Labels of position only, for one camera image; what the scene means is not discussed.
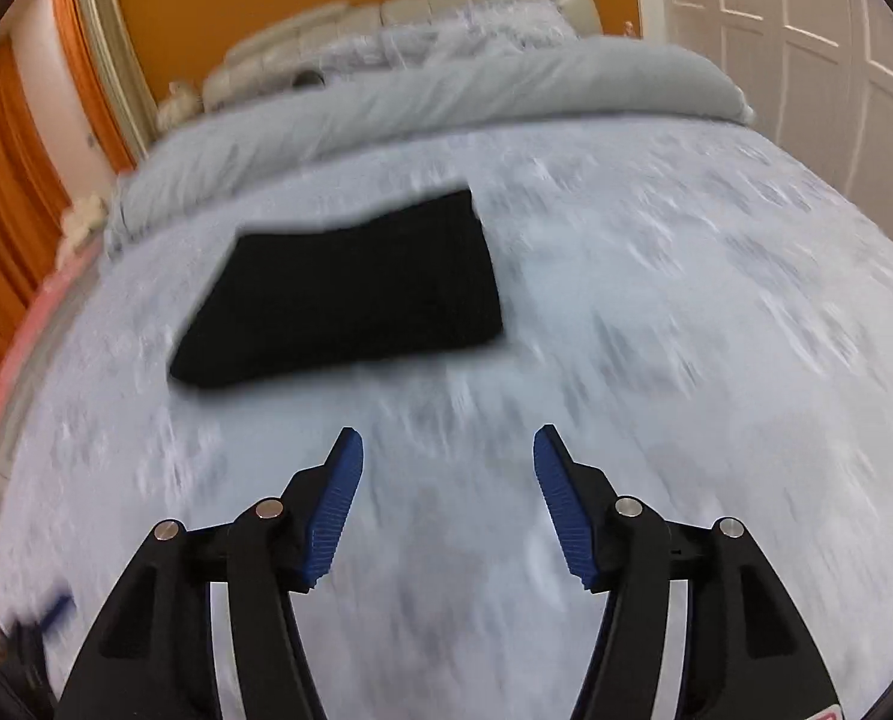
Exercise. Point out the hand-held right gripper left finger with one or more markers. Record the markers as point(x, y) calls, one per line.
point(334, 510)

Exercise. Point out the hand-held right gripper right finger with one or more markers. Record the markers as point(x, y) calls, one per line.
point(563, 510)

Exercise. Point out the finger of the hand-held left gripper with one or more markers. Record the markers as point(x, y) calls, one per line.
point(58, 609)

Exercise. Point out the black pants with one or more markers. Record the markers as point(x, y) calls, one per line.
point(341, 300)

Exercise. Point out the printed light blue bedsheet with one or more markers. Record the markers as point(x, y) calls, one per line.
point(679, 315)

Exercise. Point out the white plush toy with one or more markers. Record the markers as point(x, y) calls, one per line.
point(83, 221)
point(176, 101)

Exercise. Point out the orange curtain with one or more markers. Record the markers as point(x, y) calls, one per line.
point(4, 202)
point(90, 67)

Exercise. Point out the grey duvet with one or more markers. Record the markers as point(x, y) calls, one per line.
point(454, 105)

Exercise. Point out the beige padded headboard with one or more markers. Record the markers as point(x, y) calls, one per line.
point(356, 19)

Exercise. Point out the white wardrobe doors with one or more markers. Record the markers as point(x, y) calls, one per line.
point(791, 30)

